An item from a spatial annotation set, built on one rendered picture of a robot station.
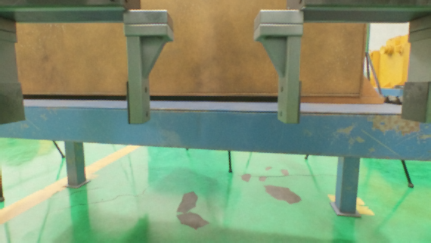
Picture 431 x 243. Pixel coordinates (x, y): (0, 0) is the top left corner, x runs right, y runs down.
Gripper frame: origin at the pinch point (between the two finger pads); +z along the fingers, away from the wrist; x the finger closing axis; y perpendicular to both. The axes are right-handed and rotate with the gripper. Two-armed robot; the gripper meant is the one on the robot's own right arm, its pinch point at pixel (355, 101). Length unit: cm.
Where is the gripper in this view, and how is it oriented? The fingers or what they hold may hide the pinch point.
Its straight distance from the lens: 25.2
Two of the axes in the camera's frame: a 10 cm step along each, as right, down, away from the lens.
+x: 10.0, 0.0, 0.1
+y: 0.1, 1.1, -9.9
